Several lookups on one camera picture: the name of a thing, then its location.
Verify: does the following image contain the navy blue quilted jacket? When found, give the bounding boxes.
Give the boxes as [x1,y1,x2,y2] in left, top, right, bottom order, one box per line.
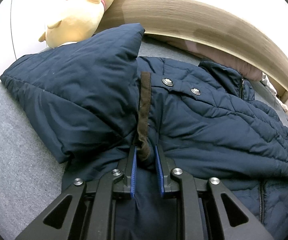
[1,24,288,239]

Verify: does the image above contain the pink pillow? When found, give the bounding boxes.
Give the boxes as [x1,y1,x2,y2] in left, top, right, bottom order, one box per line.
[165,37,262,81]

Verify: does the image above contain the yellow Pikachu plush toy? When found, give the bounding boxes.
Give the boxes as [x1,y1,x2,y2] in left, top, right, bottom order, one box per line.
[39,0,114,48]

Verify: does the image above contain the beige rolled mattress bolster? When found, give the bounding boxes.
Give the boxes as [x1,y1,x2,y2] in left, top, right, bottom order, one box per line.
[97,0,288,91]

